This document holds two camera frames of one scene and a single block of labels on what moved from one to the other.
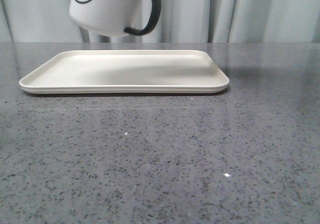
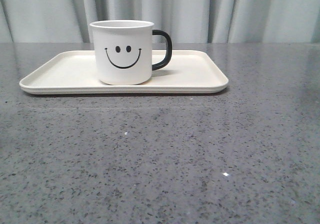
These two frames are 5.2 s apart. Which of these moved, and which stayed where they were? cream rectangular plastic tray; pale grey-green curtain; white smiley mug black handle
Moved: white smiley mug black handle
Stayed: pale grey-green curtain; cream rectangular plastic tray
